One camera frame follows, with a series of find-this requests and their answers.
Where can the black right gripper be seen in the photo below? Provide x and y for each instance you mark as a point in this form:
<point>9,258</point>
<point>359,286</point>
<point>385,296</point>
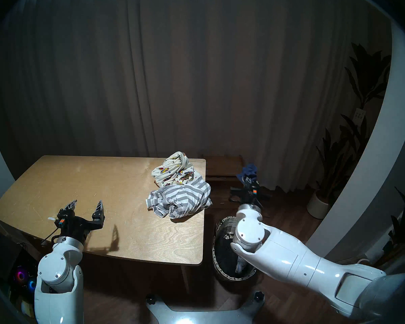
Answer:
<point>246,195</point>

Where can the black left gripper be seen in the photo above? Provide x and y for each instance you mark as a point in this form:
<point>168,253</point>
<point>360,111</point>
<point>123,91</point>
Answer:
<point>81,227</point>

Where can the dark blue small garment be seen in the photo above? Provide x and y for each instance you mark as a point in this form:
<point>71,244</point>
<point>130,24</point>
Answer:
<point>249,171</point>

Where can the grey white striped garment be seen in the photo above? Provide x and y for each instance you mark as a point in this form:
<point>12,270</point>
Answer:
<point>182,198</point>

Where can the cream bear-print garment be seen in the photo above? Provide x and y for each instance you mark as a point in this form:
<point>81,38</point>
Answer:
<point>175,168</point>

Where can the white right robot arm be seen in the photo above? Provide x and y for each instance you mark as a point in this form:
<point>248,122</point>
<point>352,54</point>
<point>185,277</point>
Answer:
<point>290,255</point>

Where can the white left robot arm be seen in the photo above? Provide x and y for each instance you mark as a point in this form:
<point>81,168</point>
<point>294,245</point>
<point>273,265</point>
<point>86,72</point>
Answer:
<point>57,269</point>

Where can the woven laundry hamper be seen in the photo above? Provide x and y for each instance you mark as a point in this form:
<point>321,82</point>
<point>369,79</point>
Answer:
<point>219,269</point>

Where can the light wooden table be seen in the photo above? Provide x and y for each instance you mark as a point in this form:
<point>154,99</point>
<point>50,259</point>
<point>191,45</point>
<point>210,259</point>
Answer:
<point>104,198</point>

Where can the brown wooden nightstand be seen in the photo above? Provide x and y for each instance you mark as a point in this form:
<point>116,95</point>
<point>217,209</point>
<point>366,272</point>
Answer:
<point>222,168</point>

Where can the small patterned cloth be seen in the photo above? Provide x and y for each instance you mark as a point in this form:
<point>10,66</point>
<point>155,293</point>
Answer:
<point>227,235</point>

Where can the black garment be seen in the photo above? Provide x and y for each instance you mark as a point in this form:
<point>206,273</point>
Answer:
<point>226,259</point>

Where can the plain grey garment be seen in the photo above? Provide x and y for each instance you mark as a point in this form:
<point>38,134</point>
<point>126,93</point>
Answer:
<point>242,265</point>

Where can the tall potted plant white pot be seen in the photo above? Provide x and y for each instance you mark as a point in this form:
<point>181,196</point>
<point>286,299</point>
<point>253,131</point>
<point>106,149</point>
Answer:
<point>334,171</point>

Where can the computer case with RGB fans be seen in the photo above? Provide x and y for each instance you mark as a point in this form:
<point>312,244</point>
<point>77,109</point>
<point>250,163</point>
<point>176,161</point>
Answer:
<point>20,276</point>

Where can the black base knob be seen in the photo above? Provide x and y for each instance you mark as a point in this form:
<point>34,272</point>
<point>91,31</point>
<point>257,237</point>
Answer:
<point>258,296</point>
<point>150,299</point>

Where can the small yellowish box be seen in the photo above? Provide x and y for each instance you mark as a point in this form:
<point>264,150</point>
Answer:
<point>27,308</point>

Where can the grey pleated curtain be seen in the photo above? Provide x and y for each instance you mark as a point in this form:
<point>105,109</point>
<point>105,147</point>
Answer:
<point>189,73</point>

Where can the white plant tag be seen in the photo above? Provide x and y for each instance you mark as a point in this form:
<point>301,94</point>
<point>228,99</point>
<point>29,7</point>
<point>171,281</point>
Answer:
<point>358,116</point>

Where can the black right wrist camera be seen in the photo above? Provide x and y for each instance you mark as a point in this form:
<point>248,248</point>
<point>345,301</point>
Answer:
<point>254,191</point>

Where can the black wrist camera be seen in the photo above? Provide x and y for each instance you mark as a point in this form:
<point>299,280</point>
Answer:
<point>254,191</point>
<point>61,222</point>

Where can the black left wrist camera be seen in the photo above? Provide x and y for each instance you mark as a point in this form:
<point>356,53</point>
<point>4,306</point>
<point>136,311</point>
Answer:
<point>61,222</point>

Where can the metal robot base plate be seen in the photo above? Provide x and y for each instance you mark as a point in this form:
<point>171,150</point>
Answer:
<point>202,316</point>

